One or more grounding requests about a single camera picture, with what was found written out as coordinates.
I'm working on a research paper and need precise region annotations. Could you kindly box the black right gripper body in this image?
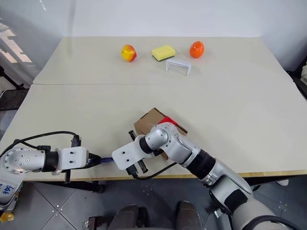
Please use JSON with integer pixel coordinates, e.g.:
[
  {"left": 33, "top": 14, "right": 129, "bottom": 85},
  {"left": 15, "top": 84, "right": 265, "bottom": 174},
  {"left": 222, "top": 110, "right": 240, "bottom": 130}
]
[{"left": 128, "top": 130, "right": 149, "bottom": 173}]

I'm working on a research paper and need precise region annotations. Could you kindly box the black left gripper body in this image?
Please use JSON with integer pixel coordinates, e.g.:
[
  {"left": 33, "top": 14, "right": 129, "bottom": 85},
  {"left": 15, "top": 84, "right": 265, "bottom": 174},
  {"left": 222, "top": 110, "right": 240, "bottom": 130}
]
[{"left": 64, "top": 165, "right": 89, "bottom": 184}]

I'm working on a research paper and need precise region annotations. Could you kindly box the blue pen-shaped cutter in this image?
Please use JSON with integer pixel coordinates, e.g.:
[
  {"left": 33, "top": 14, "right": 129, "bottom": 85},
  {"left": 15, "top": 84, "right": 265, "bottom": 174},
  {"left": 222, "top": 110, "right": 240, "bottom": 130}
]
[{"left": 89, "top": 156, "right": 116, "bottom": 165}]

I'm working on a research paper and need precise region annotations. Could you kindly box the brown cardboard box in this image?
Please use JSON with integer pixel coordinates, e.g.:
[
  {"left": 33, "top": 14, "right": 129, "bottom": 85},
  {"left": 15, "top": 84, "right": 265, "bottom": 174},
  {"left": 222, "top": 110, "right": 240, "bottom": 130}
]
[{"left": 133, "top": 107, "right": 189, "bottom": 161}]

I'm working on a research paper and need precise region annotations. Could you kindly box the dark rounded shape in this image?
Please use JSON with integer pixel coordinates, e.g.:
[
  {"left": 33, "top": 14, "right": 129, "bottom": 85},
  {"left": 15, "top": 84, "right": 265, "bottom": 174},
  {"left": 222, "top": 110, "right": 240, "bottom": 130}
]
[
  {"left": 112, "top": 204, "right": 151, "bottom": 230},
  {"left": 177, "top": 200, "right": 202, "bottom": 230}
]

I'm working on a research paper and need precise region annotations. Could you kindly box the dark flat side tray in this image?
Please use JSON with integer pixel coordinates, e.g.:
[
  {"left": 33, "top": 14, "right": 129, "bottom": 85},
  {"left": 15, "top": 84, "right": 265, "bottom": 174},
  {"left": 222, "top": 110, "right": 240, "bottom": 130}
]
[{"left": 0, "top": 88, "right": 30, "bottom": 112}]

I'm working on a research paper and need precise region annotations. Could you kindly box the yellow-red toy apple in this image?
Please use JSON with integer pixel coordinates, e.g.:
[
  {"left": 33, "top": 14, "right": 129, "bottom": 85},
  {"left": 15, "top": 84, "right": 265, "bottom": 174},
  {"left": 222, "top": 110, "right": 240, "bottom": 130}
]
[{"left": 120, "top": 44, "right": 138, "bottom": 63}]

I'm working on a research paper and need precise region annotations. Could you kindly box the black tripod stand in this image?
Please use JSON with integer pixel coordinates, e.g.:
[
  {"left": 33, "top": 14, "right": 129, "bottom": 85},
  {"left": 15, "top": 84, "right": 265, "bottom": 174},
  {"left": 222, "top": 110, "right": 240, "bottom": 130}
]
[{"left": 0, "top": 64, "right": 30, "bottom": 91}]

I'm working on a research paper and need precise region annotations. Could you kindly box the yellow sponge with green base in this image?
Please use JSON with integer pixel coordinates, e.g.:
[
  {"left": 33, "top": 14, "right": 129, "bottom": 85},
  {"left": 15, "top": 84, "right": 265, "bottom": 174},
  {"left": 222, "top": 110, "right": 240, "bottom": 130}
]
[{"left": 151, "top": 45, "right": 177, "bottom": 62}]

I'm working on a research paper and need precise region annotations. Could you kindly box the orange toy fruit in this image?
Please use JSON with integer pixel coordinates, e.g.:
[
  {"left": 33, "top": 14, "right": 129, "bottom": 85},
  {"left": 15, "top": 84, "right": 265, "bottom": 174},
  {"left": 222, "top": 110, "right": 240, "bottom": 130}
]
[{"left": 189, "top": 41, "right": 206, "bottom": 59}]

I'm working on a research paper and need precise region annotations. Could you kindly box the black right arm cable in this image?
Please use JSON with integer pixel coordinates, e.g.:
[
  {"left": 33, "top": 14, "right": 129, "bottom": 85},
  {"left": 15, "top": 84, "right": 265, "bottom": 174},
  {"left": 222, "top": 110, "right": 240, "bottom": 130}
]
[{"left": 126, "top": 162, "right": 177, "bottom": 181}]

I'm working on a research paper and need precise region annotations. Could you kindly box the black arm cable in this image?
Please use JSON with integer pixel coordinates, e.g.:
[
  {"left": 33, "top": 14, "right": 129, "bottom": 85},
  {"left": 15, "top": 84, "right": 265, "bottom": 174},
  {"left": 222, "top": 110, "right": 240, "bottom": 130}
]
[
  {"left": 126, "top": 162, "right": 177, "bottom": 181},
  {"left": 13, "top": 130, "right": 82, "bottom": 154}
]

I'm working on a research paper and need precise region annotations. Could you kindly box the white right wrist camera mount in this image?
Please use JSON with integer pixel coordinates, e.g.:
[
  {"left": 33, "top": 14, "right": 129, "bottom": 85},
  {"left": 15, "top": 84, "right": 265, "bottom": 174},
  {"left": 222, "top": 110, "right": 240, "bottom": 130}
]
[{"left": 111, "top": 135, "right": 154, "bottom": 171}]

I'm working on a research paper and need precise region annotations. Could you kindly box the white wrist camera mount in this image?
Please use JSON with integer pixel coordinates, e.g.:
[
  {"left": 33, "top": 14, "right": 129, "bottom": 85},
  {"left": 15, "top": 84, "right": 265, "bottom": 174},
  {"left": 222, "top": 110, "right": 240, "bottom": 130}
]
[
  {"left": 111, "top": 135, "right": 154, "bottom": 171},
  {"left": 53, "top": 147, "right": 90, "bottom": 176}
]

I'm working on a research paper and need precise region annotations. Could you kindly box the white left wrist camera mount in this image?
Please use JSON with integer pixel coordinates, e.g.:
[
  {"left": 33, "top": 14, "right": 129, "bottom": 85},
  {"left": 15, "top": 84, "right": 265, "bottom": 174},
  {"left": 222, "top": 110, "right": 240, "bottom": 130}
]
[{"left": 53, "top": 147, "right": 90, "bottom": 176}]

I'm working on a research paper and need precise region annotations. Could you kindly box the black table frame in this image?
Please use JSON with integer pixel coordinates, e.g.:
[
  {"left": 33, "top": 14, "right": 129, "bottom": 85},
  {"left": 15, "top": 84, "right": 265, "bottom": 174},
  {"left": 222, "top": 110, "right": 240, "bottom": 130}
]
[{"left": 31, "top": 180, "right": 105, "bottom": 194}]

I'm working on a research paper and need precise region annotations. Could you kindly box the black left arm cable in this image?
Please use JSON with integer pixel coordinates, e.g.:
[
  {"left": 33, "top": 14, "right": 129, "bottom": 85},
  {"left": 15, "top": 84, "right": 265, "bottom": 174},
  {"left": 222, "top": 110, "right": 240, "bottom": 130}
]
[{"left": 13, "top": 130, "right": 82, "bottom": 154}]

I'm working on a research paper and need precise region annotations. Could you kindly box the dark metal floor bracket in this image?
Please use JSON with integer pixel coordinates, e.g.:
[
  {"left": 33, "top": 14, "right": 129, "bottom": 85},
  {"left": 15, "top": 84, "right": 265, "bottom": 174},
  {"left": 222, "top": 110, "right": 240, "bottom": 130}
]
[{"left": 82, "top": 215, "right": 104, "bottom": 230}]

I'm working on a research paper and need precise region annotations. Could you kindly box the white plastic bracket stand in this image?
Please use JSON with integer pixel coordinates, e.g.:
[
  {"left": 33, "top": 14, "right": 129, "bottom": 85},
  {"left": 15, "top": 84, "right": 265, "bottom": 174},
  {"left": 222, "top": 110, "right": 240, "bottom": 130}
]
[{"left": 165, "top": 58, "right": 192, "bottom": 78}]

